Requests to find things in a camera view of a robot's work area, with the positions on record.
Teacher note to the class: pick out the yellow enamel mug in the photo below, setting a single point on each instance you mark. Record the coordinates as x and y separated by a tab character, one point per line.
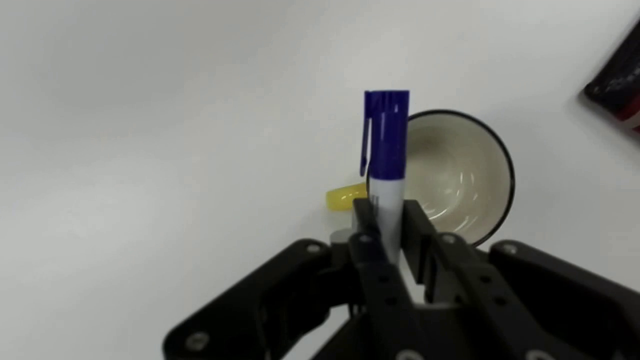
461	173

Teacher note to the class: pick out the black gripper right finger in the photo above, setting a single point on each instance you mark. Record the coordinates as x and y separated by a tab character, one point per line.
467	280

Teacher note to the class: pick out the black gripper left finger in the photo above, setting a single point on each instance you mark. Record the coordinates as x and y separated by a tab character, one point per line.
377	280

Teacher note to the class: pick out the black wallet with red stripe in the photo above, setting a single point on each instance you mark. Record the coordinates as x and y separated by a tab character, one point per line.
620	81

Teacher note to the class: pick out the white marker with blue cap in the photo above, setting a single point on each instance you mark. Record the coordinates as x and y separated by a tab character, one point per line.
387	147

